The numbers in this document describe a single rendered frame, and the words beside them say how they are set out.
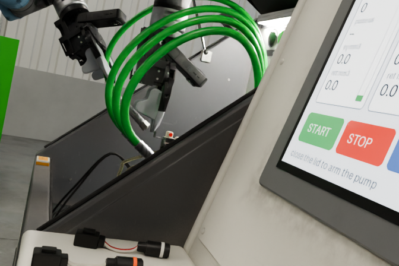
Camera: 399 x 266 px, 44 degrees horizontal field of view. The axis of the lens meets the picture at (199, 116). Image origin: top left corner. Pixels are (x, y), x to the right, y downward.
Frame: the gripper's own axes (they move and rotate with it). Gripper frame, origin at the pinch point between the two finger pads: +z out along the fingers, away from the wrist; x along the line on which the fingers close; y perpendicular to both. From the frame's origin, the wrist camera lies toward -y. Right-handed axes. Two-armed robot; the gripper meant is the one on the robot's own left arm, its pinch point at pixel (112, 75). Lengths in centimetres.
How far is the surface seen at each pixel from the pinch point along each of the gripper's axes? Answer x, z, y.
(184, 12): 15.6, 5.2, -22.1
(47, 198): 16.9, 24.3, 16.8
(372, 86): 52, 44, -35
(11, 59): -223, -184, 128
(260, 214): 42, 48, -19
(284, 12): -14.0, 2.3, -42.3
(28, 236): 43, 37, 8
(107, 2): -512, -394, 91
